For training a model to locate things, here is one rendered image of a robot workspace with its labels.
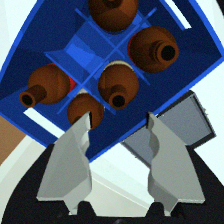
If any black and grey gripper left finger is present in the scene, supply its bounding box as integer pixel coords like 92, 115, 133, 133
1, 111, 92, 224

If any brown bottle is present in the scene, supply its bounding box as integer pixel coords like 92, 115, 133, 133
98, 60, 139, 110
88, 0, 139, 35
127, 26, 179, 73
19, 62, 77, 108
67, 88, 105, 131

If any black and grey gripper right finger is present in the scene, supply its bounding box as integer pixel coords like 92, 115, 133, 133
146, 112, 224, 224

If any blue crate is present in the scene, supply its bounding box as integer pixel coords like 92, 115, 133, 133
0, 0, 224, 163

